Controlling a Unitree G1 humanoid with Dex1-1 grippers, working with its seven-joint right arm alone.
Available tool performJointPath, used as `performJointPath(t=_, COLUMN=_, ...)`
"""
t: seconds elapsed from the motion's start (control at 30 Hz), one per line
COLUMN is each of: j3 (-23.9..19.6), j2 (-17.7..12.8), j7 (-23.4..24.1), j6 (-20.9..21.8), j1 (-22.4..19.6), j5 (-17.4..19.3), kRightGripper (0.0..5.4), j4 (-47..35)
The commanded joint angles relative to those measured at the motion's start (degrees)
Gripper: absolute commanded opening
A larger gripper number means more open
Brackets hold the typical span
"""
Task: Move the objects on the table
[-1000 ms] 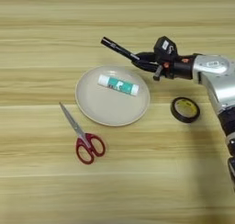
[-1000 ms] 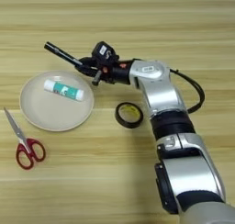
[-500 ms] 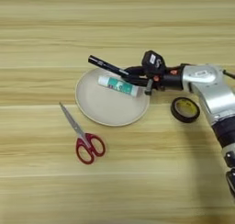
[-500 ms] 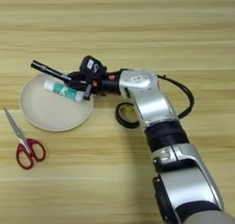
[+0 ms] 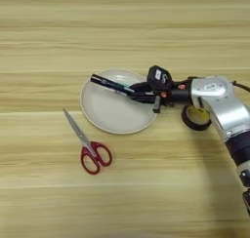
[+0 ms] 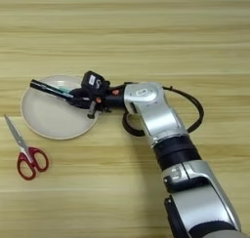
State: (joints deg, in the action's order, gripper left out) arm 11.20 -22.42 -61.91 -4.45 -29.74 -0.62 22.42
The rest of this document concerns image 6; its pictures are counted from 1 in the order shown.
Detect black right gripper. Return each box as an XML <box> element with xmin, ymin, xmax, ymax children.
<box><xmin>65</xmin><ymin>83</ymin><xmax>127</xmax><ymax>120</ymax></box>

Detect round beige plate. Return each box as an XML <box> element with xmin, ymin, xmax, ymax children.
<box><xmin>20</xmin><ymin>74</ymin><xmax>101</xmax><ymax>141</ymax></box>

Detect red handled scissors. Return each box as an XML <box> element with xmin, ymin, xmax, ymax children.
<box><xmin>3</xmin><ymin>113</ymin><xmax>50</xmax><ymax>181</ymax></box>

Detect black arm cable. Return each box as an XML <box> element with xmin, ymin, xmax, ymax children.
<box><xmin>162</xmin><ymin>85</ymin><xmax>205</xmax><ymax>135</ymax></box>

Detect white teal glue stick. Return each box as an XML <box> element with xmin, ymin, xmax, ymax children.
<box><xmin>56</xmin><ymin>85</ymin><xmax>72</xmax><ymax>96</ymax></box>

